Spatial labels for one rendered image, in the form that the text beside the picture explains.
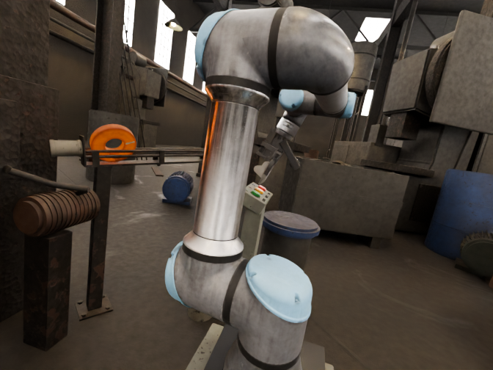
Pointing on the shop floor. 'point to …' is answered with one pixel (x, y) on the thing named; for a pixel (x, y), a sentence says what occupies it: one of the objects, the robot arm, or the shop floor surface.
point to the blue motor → (177, 189)
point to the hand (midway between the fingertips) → (262, 182)
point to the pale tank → (357, 85)
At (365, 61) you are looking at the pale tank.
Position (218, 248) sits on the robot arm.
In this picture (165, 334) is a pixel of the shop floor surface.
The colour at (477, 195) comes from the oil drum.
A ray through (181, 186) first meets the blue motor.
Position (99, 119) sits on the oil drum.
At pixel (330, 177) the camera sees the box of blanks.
